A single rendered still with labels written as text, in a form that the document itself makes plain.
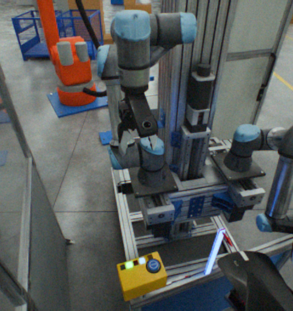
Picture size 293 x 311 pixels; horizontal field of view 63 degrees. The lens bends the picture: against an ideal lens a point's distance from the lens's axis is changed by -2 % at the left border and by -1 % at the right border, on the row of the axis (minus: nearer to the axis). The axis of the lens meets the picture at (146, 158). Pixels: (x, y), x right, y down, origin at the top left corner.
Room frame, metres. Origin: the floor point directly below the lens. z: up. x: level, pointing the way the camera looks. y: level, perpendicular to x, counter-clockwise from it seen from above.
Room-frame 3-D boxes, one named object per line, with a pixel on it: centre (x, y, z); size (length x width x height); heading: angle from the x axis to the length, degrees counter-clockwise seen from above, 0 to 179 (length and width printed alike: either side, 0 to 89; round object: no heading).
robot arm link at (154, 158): (0.91, -0.02, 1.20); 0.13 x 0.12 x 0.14; 103
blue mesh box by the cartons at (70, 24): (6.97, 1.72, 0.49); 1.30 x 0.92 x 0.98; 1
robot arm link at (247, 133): (1.02, -0.52, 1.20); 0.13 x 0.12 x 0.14; 91
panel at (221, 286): (0.53, -0.36, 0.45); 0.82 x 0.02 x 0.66; 109
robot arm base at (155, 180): (0.91, -0.03, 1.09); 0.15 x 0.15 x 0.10
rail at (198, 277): (0.53, -0.36, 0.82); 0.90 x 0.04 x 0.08; 109
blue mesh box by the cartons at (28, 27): (6.91, 2.74, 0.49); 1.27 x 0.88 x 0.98; 1
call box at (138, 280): (0.40, 0.02, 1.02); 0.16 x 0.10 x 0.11; 109
